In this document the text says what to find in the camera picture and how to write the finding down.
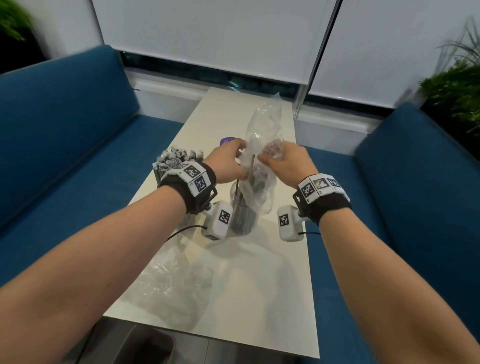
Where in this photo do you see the person's left hand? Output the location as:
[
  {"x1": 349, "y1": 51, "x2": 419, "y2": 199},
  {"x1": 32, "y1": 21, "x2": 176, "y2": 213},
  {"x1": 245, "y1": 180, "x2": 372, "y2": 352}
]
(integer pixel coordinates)
[{"x1": 204, "y1": 139, "x2": 249, "y2": 185}]

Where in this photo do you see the person's right hand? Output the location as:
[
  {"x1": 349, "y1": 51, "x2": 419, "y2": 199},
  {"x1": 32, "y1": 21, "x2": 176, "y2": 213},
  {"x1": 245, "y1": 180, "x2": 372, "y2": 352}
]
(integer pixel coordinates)
[{"x1": 257, "y1": 142, "x2": 320, "y2": 187}]

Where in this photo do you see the clear plastic bag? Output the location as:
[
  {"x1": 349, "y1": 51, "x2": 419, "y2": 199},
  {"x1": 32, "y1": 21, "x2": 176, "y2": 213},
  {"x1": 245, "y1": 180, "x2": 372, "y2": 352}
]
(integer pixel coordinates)
[
  {"x1": 239, "y1": 92, "x2": 286, "y2": 215},
  {"x1": 127, "y1": 243, "x2": 215, "y2": 332}
]

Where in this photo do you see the person's left forearm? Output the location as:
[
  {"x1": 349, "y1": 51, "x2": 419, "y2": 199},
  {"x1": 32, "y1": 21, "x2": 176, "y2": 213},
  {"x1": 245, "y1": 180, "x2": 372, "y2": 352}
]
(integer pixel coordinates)
[{"x1": 0, "y1": 184, "x2": 188, "y2": 364}]

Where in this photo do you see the person's right forearm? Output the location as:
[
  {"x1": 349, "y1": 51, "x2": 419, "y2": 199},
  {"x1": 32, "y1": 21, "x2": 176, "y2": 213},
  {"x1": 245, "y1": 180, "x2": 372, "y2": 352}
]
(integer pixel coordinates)
[{"x1": 318, "y1": 207, "x2": 480, "y2": 364}]

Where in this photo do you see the pile of silver wrapped items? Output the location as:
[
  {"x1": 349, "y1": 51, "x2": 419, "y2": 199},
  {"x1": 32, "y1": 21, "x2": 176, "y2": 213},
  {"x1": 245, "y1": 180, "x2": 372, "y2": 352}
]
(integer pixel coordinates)
[{"x1": 151, "y1": 146, "x2": 205, "y2": 174}]

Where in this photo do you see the black wristband with marker blocks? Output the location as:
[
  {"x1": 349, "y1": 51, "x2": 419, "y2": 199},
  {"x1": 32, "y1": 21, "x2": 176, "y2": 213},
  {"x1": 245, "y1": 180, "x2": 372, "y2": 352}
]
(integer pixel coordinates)
[
  {"x1": 157, "y1": 161, "x2": 218, "y2": 215},
  {"x1": 292, "y1": 173, "x2": 353, "y2": 226}
]

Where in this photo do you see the metal cylinder cup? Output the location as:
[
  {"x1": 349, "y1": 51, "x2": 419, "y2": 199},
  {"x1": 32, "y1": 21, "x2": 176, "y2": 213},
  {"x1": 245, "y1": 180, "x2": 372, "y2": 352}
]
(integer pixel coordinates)
[{"x1": 229, "y1": 184, "x2": 262, "y2": 237}]

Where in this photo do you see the white roller blind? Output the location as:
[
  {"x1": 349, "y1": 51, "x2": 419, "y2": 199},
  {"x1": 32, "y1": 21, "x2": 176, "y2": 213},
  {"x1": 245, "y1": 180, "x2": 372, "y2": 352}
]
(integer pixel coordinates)
[
  {"x1": 91, "y1": 0, "x2": 331, "y2": 85},
  {"x1": 308, "y1": 0, "x2": 480, "y2": 109}
]

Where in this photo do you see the blue sofa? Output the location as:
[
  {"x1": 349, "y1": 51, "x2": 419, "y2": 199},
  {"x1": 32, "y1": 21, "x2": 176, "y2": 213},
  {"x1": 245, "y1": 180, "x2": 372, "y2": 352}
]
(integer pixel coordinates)
[
  {"x1": 0, "y1": 44, "x2": 185, "y2": 286},
  {"x1": 298, "y1": 102, "x2": 480, "y2": 364}
]

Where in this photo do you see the crumpled clear plastic bag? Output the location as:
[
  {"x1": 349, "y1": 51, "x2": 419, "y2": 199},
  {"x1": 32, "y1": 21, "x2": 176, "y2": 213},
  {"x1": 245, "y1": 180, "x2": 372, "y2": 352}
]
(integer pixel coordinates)
[{"x1": 127, "y1": 243, "x2": 215, "y2": 332}]

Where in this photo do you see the green plant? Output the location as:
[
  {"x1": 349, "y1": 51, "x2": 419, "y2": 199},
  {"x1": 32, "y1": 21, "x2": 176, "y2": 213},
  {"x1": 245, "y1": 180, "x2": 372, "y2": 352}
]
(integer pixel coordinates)
[
  {"x1": 0, "y1": 0, "x2": 36, "y2": 42},
  {"x1": 418, "y1": 17, "x2": 480, "y2": 134}
]

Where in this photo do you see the dark bin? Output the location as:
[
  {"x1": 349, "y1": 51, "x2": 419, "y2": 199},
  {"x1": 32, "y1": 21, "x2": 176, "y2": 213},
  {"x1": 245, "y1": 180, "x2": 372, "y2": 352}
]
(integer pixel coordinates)
[{"x1": 121, "y1": 325, "x2": 178, "y2": 364}]

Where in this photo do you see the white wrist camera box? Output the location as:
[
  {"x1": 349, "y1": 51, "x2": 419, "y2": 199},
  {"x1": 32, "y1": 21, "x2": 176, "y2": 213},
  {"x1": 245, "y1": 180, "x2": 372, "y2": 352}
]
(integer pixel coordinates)
[
  {"x1": 201, "y1": 200, "x2": 233, "y2": 241},
  {"x1": 277, "y1": 205, "x2": 305, "y2": 243}
]

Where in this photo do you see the white window post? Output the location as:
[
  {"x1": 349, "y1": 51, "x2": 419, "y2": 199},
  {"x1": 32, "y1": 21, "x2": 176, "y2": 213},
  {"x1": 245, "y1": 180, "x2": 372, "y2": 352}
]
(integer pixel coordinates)
[{"x1": 293, "y1": 0, "x2": 344, "y2": 119}]

